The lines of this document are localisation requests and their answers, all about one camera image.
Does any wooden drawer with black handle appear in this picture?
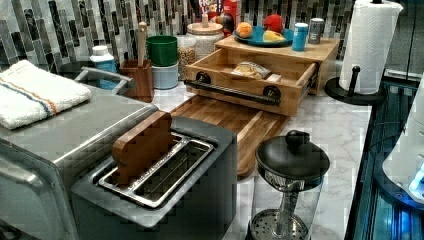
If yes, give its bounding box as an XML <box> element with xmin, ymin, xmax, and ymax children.
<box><xmin>185</xmin><ymin>48</ymin><xmax>319</xmax><ymax>117</ymax></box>

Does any bagged bread in drawer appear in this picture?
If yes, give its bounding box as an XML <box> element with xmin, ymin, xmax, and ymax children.
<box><xmin>232</xmin><ymin>61</ymin><xmax>271</xmax><ymax>79</ymax></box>

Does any wooden drawer cabinet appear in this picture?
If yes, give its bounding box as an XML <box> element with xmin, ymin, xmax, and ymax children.
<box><xmin>215</xmin><ymin>36</ymin><xmax>339</xmax><ymax>95</ymax></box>

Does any wooden cutting board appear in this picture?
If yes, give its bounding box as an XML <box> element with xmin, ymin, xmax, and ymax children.
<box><xmin>171</xmin><ymin>95</ymin><xmax>290</xmax><ymax>179</ymax></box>

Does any light blue bowl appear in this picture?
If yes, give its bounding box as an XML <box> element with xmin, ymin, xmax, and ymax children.
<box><xmin>152</xmin><ymin>64</ymin><xmax>179</xmax><ymax>90</ymax></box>

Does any brown wooden utensil holder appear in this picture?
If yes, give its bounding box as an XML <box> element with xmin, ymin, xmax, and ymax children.
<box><xmin>119</xmin><ymin>59</ymin><xmax>154</xmax><ymax>103</ymax></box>

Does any grey toaster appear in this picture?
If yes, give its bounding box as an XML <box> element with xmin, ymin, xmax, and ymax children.
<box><xmin>72</xmin><ymin>116</ymin><xmax>237</xmax><ymax>240</ymax></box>

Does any glass jar of grains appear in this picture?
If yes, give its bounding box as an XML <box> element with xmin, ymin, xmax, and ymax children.
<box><xmin>177</xmin><ymin>35</ymin><xmax>196</xmax><ymax>81</ymax></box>

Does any green bowl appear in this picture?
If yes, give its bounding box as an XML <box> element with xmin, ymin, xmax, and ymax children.
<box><xmin>146</xmin><ymin>35</ymin><xmax>178</xmax><ymax>67</ymax></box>

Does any wooden toast slice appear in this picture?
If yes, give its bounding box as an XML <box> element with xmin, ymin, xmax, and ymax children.
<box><xmin>112</xmin><ymin>111</ymin><xmax>175</xmax><ymax>187</ymax></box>

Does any glass jar with wooden lid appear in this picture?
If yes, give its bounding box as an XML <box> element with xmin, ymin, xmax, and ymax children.
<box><xmin>187</xmin><ymin>14</ymin><xmax>224</xmax><ymax>60</ymax></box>

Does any blue plate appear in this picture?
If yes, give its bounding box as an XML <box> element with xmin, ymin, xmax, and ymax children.
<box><xmin>233</xmin><ymin>26</ymin><xmax>294</xmax><ymax>47</ymax></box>

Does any glass french press black lid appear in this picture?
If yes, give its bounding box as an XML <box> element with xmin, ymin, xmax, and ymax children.
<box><xmin>246</xmin><ymin>130</ymin><xmax>330</xmax><ymax>240</ymax></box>

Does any orange fruit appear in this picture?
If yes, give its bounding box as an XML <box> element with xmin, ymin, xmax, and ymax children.
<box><xmin>236</xmin><ymin>22</ymin><xmax>253</xmax><ymax>38</ymax></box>

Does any dark pepper grinder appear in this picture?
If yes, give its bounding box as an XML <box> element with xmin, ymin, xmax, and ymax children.
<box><xmin>215</xmin><ymin>13</ymin><xmax>234</xmax><ymax>34</ymax></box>

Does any yellow banana piece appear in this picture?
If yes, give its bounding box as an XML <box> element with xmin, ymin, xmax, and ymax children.
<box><xmin>262</xmin><ymin>30</ymin><xmax>285</xmax><ymax>42</ymax></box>

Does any red cereal box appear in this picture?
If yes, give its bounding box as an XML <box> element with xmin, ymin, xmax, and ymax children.
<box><xmin>198</xmin><ymin>0</ymin><xmax>238</xmax><ymax>29</ymax></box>

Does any red apple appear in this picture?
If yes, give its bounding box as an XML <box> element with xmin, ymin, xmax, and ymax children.
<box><xmin>263</xmin><ymin>14</ymin><xmax>283</xmax><ymax>33</ymax></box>

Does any wooden spoon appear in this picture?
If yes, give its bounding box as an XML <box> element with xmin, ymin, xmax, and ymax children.
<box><xmin>138</xmin><ymin>22</ymin><xmax>147</xmax><ymax>68</ymax></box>

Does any white blue bottle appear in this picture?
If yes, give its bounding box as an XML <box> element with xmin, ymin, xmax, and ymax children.
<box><xmin>90</xmin><ymin>45</ymin><xmax>117</xmax><ymax>90</ymax></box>

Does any blue can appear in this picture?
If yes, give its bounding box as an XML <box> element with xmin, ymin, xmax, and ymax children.
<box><xmin>292</xmin><ymin>23</ymin><xmax>309</xmax><ymax>51</ymax></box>

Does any black paper towel holder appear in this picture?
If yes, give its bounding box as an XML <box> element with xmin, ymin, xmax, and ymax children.
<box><xmin>324</xmin><ymin>66</ymin><xmax>387</xmax><ymax>106</ymax></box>

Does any silver can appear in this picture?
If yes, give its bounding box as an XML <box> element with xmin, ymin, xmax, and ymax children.
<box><xmin>308</xmin><ymin>18</ymin><xmax>324</xmax><ymax>45</ymax></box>

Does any silver toaster oven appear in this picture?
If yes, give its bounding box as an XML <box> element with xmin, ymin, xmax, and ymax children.
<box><xmin>0</xmin><ymin>67</ymin><xmax>157</xmax><ymax>240</ymax></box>

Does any white paper towel roll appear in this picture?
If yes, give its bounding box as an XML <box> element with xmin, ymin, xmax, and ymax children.
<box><xmin>339</xmin><ymin>0</ymin><xmax>403</xmax><ymax>95</ymax></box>

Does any white striped folded towel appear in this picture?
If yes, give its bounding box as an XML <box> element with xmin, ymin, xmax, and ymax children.
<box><xmin>0</xmin><ymin>60</ymin><xmax>92</xmax><ymax>130</ymax></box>

